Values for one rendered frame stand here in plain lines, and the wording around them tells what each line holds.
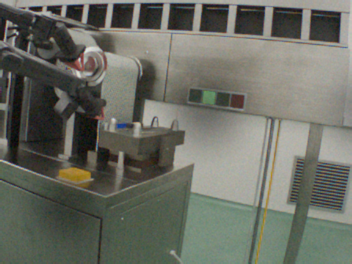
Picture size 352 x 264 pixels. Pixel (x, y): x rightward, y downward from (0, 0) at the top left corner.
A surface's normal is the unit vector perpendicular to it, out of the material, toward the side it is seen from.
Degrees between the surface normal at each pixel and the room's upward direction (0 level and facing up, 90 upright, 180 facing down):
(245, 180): 90
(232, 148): 90
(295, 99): 90
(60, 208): 90
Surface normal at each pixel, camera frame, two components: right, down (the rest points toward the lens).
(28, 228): -0.43, 0.00
